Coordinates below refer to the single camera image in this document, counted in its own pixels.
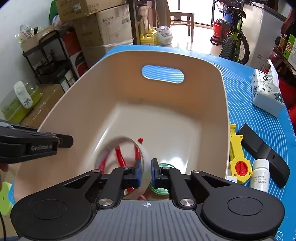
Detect white patterned tissue box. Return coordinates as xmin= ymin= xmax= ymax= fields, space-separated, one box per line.
xmin=250 ymin=59 xmax=285 ymax=118

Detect black plastic case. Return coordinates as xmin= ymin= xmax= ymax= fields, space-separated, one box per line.
xmin=238 ymin=123 xmax=291 ymax=189

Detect green and white carton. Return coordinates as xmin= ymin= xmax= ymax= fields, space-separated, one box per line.
xmin=282 ymin=34 xmax=296 ymax=64

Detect cardboard box with handle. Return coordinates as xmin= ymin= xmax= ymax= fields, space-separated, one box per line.
xmin=20 ymin=25 xmax=57 ymax=53

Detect brown and white cardboard box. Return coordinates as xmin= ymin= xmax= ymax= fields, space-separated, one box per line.
xmin=74 ymin=5 xmax=135 ymax=48

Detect red bucket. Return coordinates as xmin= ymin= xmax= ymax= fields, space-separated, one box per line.
xmin=212 ymin=21 xmax=226 ymax=44

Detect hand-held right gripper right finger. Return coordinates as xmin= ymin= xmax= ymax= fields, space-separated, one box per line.
xmin=151 ymin=158 xmax=232 ymax=207

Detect red and white appliance box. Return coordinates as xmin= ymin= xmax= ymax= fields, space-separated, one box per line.
xmin=62 ymin=31 xmax=90 ymax=78

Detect low brown cardboard box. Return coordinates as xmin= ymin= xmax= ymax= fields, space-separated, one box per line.
xmin=21 ymin=84 xmax=65 ymax=128

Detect green tape roll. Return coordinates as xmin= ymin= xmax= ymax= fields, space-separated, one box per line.
xmin=148 ymin=163 xmax=177 ymax=196

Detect yellow plastic tool red knob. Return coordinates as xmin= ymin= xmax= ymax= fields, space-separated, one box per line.
xmin=229 ymin=124 xmax=253 ymax=185

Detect plastic wrapped cardboard box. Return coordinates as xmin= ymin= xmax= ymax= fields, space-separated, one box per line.
xmin=80 ymin=43 xmax=135 ymax=68

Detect beige plastic storage bin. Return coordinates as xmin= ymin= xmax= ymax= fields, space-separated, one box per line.
xmin=14 ymin=50 xmax=231 ymax=202

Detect green and black bicycle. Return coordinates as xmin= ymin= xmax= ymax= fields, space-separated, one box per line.
xmin=210 ymin=0 xmax=251 ymax=64

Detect white chest freezer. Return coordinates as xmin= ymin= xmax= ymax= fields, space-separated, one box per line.
xmin=242 ymin=2 xmax=287 ymax=70

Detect green plastic stool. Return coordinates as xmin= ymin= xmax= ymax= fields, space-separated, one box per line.
xmin=0 ymin=182 xmax=13 ymax=216

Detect small white bottle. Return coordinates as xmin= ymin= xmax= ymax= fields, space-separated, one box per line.
xmin=250 ymin=159 xmax=270 ymax=193

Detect clear tape roll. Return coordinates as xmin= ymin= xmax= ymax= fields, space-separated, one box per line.
xmin=94 ymin=136 xmax=152 ymax=200

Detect green container with clear lid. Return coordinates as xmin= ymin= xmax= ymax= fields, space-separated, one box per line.
xmin=0 ymin=80 xmax=43 ymax=123

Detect cooking oil bottle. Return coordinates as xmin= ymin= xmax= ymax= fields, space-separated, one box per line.
xmin=276 ymin=35 xmax=287 ymax=55

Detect yellow plastic jug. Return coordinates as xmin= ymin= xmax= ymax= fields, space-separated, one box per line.
xmin=140 ymin=28 xmax=158 ymax=46

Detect black shelf rack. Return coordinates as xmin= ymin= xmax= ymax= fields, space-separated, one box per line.
xmin=22 ymin=29 xmax=81 ymax=85

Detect white plastic bag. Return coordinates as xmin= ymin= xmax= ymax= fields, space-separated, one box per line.
xmin=156 ymin=25 xmax=174 ymax=46

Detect green bag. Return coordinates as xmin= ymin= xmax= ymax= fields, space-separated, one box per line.
xmin=48 ymin=0 xmax=58 ymax=23

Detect blue silicone baking mat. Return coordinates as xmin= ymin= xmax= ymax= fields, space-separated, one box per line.
xmin=9 ymin=45 xmax=296 ymax=241

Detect open brown cardboard box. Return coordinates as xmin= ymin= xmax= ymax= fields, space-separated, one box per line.
xmin=55 ymin=0 xmax=127 ymax=23

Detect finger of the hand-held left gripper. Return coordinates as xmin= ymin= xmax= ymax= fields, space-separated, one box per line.
xmin=38 ymin=132 xmax=74 ymax=148

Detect wooden chair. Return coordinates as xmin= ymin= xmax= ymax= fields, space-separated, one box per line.
xmin=165 ymin=0 xmax=196 ymax=42

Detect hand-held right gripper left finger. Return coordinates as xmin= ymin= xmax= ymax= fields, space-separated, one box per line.
xmin=63 ymin=158 xmax=142 ymax=207

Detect red gift bags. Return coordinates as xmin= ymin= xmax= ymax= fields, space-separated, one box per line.
xmin=276 ymin=76 xmax=296 ymax=109

